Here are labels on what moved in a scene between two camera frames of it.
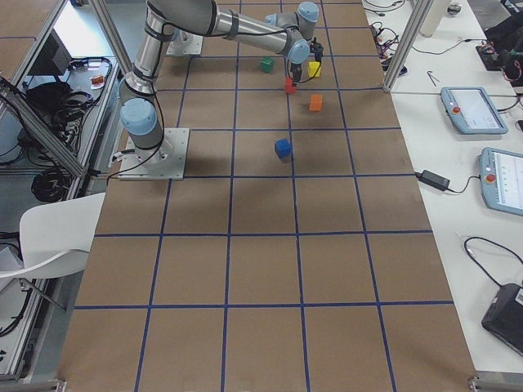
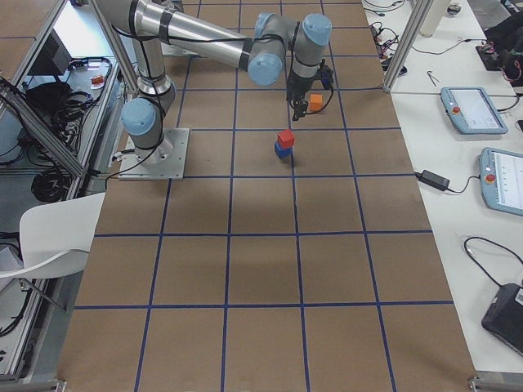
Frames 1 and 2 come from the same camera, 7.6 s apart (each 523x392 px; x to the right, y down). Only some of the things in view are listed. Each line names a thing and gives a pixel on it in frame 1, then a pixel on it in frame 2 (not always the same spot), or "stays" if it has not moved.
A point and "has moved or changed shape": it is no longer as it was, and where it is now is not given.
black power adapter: [433, 179] stays
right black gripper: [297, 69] -> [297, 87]
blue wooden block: [283, 148] stays
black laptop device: [504, 318] stays
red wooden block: [288, 86] has moved or changed shape
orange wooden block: [315, 102] stays
